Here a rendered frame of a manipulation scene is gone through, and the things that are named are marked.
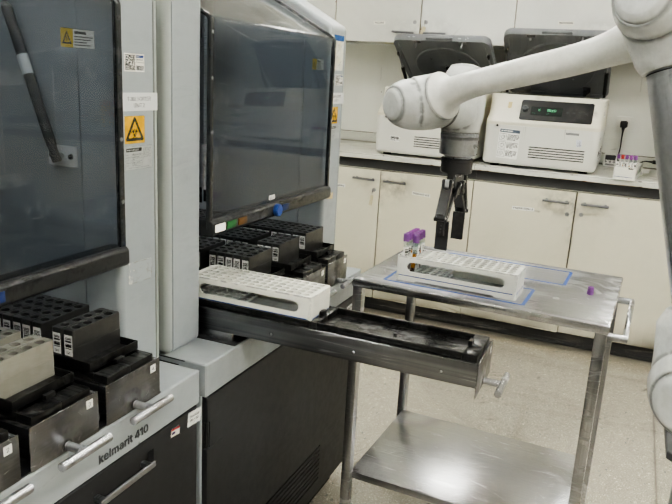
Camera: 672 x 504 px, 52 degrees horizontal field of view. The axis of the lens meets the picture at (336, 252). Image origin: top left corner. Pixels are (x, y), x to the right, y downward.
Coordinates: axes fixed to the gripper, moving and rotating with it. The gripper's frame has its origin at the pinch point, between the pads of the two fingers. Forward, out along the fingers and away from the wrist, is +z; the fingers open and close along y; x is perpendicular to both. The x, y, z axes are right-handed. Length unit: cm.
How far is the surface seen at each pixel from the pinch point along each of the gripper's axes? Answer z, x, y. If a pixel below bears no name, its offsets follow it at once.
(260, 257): 6.0, 39.3, -23.5
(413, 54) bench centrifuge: -50, 90, 215
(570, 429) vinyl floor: 93, -28, 104
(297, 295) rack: 6.4, 18.6, -42.7
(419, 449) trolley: 65, 5, 11
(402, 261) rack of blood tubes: 6.1, 9.7, -5.2
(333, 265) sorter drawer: 13.3, 32.8, 4.3
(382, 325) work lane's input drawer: 12.5, 3.2, -33.5
